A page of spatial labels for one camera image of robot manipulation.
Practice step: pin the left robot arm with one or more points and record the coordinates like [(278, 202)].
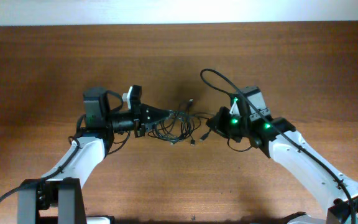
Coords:
[(57, 196)]

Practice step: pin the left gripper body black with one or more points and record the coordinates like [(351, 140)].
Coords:
[(137, 116)]

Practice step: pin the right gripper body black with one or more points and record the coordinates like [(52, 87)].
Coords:
[(230, 126)]

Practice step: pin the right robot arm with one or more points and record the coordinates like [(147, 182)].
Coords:
[(248, 117)]

